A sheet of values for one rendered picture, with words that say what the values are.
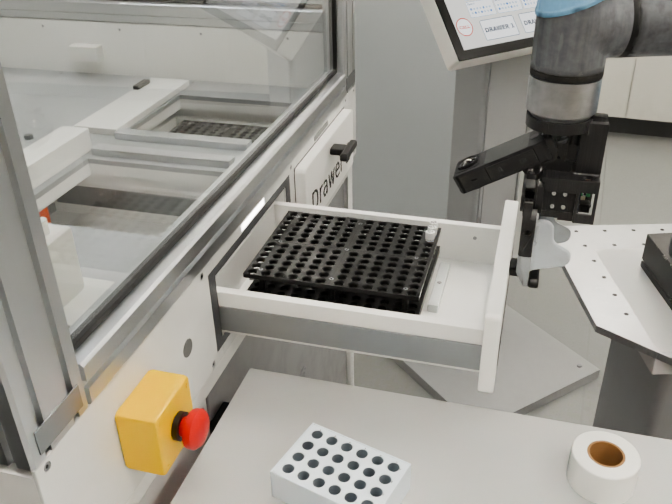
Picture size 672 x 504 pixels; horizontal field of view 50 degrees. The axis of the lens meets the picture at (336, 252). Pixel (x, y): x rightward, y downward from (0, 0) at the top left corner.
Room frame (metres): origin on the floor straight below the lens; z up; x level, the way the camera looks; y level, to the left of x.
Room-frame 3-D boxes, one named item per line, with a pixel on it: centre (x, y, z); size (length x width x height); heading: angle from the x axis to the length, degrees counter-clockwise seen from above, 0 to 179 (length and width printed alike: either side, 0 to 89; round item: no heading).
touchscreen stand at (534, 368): (1.70, -0.42, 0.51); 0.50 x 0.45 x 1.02; 30
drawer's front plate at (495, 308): (0.77, -0.21, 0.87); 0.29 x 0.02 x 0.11; 164
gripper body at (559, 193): (0.75, -0.25, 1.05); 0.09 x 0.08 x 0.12; 74
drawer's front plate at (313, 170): (1.16, 0.01, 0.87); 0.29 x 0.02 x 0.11; 164
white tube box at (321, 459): (0.54, 0.00, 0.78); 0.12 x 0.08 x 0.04; 58
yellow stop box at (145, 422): (0.53, 0.18, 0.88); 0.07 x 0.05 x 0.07; 164
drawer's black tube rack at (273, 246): (0.82, -0.01, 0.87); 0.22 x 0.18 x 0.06; 74
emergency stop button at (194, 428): (0.53, 0.15, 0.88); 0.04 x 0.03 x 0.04; 164
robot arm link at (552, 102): (0.76, -0.25, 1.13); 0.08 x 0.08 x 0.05
